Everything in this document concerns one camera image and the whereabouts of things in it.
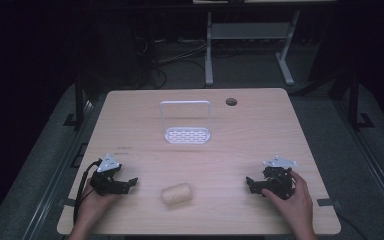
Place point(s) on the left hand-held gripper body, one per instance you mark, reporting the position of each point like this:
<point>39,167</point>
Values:
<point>104,180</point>

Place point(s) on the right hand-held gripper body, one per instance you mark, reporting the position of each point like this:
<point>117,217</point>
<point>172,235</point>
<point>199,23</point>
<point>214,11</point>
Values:
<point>278,181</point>

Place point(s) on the person's right hand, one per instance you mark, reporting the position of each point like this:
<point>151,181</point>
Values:
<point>295,206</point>

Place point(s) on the beige twine roll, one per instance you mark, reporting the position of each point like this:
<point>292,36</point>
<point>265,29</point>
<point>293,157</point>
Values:
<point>177,193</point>

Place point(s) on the grey tape strip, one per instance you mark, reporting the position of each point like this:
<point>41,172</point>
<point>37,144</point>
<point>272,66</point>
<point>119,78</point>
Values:
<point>328,202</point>
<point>66,202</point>

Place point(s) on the black metal stand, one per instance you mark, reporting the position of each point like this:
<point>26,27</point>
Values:
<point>356,106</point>
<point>79,106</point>

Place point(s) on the white metal desk frame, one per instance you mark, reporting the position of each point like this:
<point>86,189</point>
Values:
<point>246,31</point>

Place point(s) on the person's left hand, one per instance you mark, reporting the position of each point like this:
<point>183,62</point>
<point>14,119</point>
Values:
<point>93,206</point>

